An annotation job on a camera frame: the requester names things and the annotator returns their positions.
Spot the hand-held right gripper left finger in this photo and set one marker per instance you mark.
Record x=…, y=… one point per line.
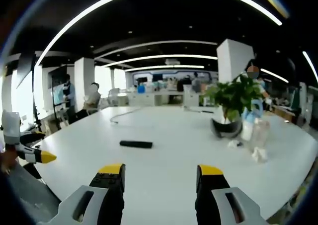
x=82, y=202

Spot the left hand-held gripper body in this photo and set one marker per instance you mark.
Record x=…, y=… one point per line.
x=11, y=128

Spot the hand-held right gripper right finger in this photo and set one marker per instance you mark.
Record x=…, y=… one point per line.
x=228, y=200

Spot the black remote control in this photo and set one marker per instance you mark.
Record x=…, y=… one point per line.
x=136, y=144

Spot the person's left hand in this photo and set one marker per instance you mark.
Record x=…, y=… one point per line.
x=7, y=160

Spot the crumpled white tissue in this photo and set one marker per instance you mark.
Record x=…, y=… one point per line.
x=259, y=154

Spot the small crumpled white paper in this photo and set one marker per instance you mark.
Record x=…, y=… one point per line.
x=233, y=144

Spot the black plant pot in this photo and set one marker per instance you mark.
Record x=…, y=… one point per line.
x=227, y=129

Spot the clear plastic bottle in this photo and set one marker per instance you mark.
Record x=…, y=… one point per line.
x=259, y=135
x=251, y=115

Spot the white chair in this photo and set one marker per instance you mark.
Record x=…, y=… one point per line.
x=113, y=96

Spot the green potted plant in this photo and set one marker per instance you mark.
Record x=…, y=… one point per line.
x=233, y=92

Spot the white counter desk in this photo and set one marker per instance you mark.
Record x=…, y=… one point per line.
x=159, y=98

